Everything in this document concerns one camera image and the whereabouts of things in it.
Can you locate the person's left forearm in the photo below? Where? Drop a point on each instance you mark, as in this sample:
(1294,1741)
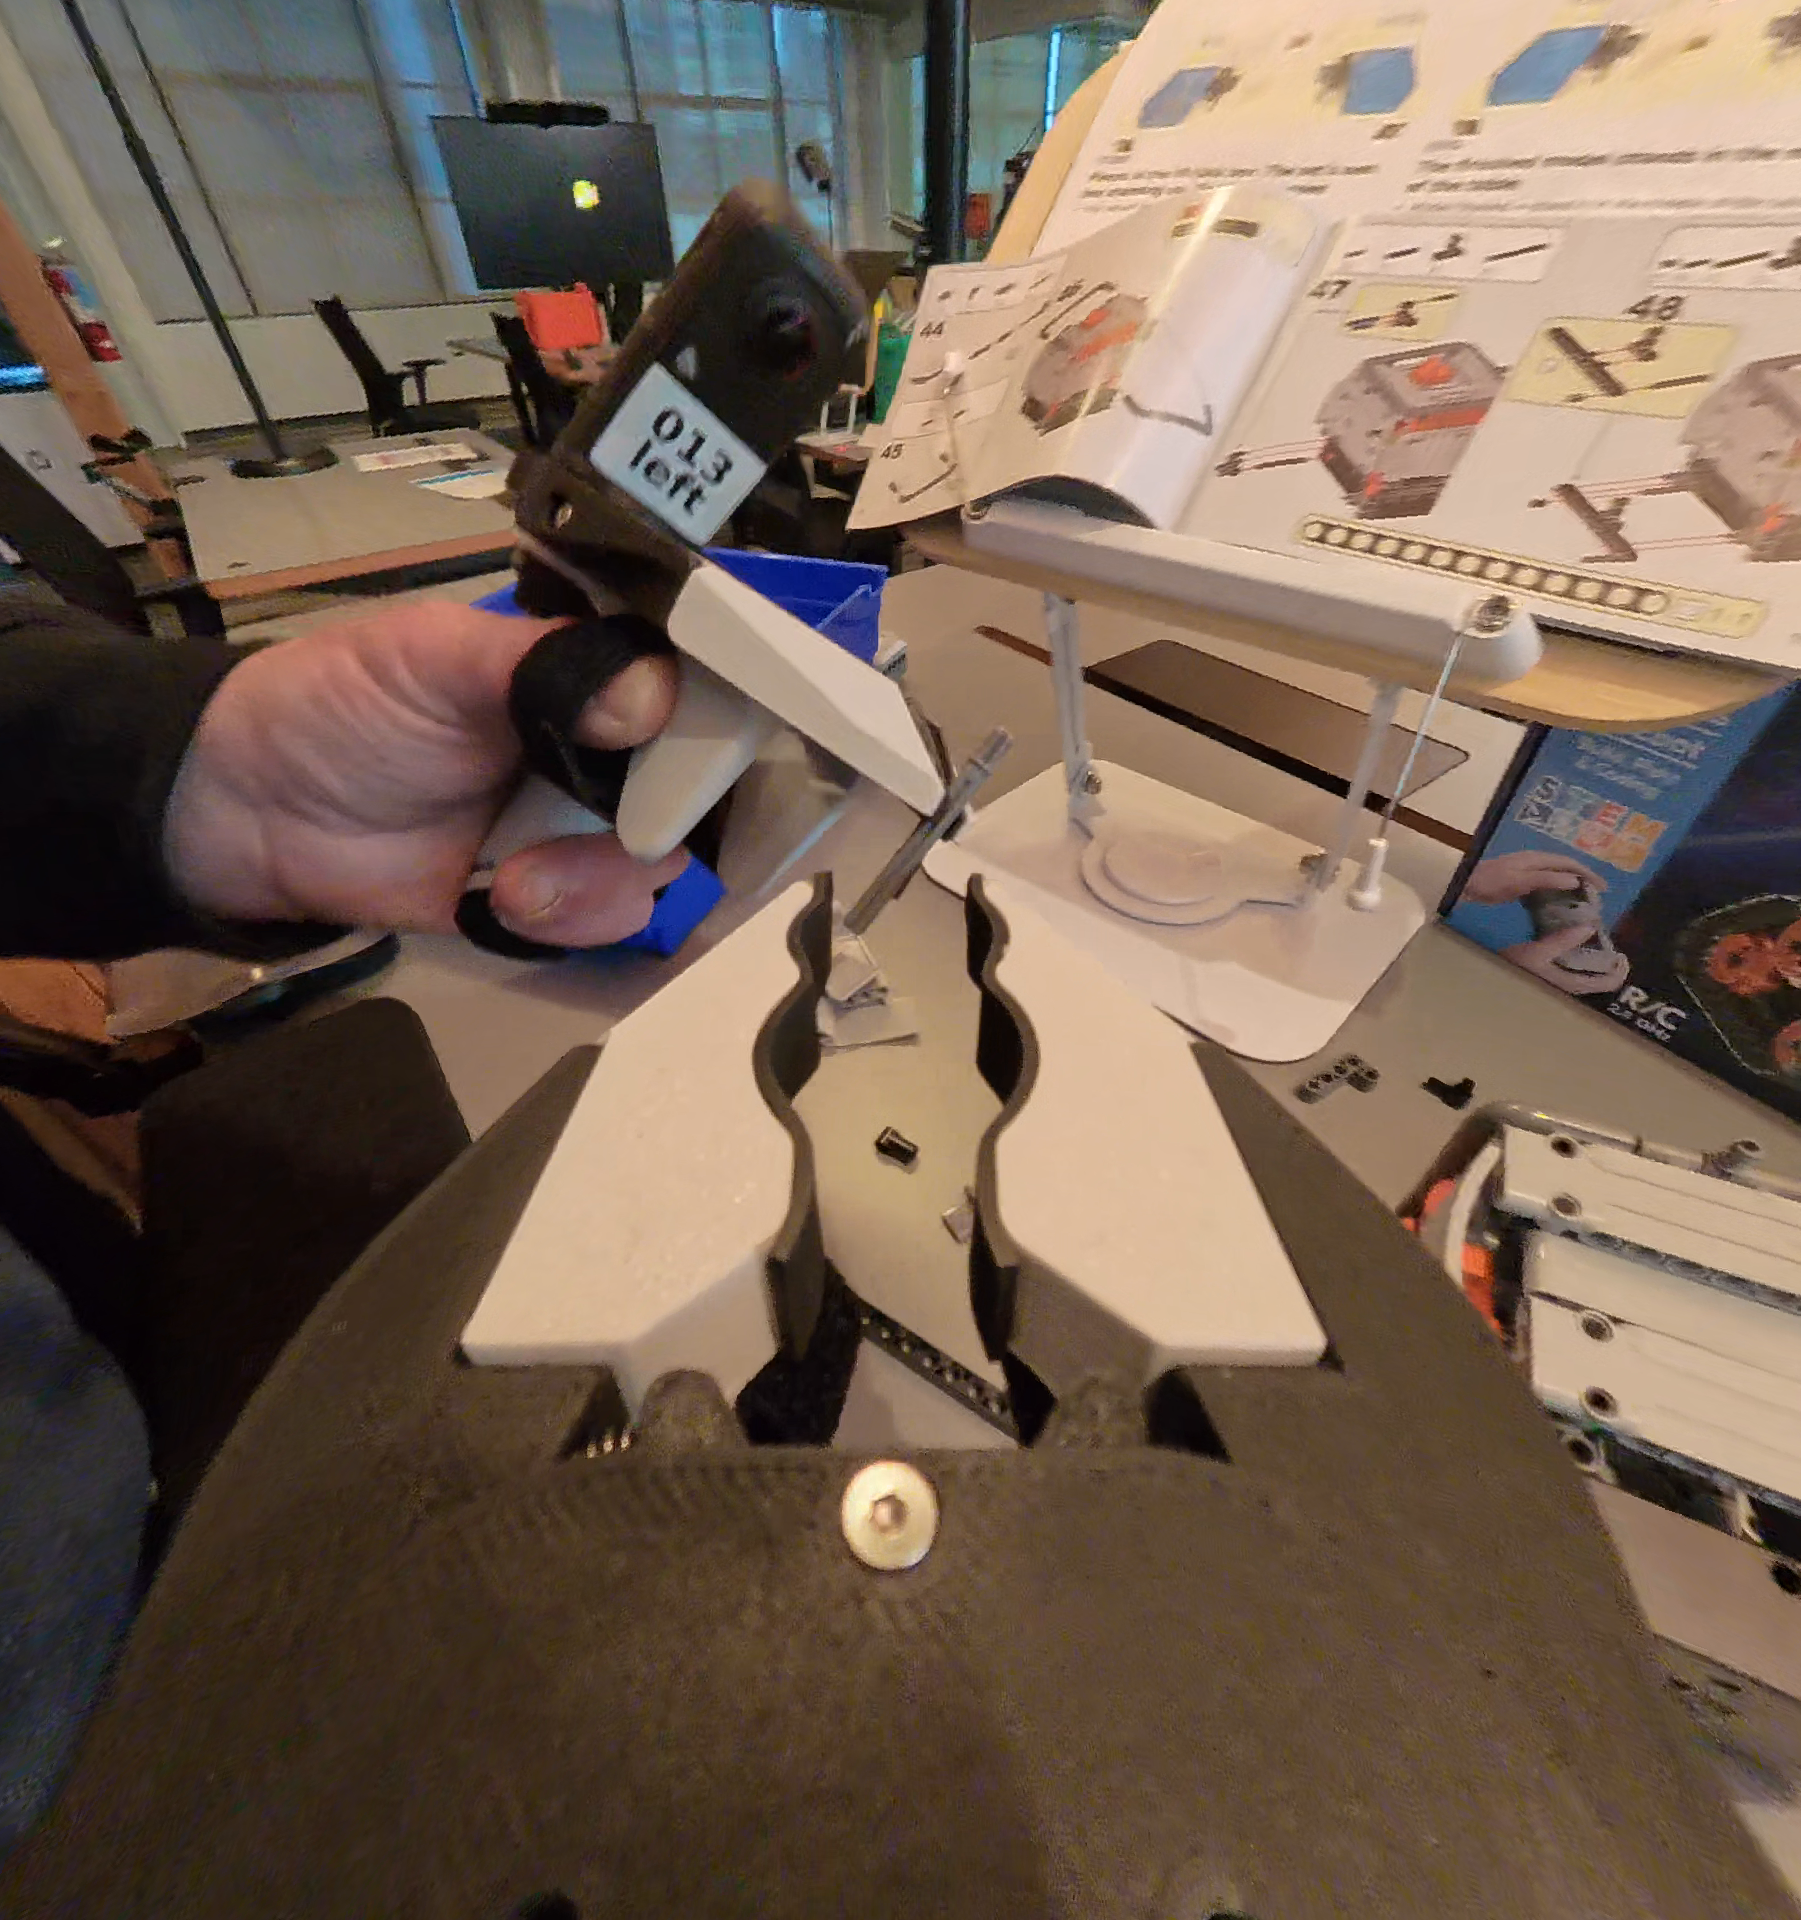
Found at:
(45,779)

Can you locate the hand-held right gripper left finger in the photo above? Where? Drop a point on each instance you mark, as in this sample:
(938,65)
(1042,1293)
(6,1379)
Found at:
(628,1200)

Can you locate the black pin connector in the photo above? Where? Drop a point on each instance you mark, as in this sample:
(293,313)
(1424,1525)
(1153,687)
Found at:
(895,1148)

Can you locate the toy kit cardboard box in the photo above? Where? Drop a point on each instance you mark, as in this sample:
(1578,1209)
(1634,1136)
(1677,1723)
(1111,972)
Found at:
(1739,960)

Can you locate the black monitor screen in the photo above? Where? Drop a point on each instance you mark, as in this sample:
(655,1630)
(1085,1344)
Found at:
(539,210)

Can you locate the wooden post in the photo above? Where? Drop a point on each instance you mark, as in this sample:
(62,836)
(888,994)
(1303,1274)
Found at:
(0,277)

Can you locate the grey angled beam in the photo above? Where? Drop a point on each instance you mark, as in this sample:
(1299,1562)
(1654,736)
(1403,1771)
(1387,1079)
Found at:
(1334,1079)

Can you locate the black floor stand pole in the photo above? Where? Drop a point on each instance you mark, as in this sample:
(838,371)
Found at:
(283,458)

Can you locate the black office chair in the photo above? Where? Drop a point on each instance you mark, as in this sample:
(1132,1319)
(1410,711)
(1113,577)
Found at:
(524,375)
(368,352)

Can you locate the grey work table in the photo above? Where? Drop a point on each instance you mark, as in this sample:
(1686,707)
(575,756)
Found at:
(314,525)

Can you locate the blue plastic bin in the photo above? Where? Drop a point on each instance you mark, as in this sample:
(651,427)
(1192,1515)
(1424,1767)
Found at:
(810,601)

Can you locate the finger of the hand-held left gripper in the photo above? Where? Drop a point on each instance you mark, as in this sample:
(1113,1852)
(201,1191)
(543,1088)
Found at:
(795,661)

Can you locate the instruction booklet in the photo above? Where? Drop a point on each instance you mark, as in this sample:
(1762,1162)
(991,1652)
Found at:
(1440,179)

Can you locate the person's left hand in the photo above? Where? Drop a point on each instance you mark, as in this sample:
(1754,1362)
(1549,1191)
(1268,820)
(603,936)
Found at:
(345,750)

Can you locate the thin grey axle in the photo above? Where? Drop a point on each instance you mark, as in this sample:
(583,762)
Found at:
(914,838)

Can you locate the white book stand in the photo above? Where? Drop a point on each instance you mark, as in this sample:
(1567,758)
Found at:
(1215,960)

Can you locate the black studded armrest pad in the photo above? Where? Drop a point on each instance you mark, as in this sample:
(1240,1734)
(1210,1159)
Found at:
(301,1200)

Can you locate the red chair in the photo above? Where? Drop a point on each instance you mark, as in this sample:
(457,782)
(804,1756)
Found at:
(557,316)

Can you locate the black angled connector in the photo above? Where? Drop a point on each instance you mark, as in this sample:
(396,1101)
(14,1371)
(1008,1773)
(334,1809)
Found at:
(1446,1091)

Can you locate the grey building block model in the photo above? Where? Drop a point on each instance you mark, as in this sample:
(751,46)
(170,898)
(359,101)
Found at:
(1665,1274)

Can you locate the black pillar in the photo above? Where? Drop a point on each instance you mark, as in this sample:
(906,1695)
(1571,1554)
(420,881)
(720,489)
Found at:
(948,134)

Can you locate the silver metal plate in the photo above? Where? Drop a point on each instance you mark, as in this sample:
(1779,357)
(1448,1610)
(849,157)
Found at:
(240,982)

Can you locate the black beam with holes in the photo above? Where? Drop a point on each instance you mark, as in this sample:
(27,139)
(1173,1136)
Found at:
(936,1372)

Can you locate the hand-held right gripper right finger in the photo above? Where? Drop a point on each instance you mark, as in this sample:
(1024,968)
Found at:
(1156,1200)

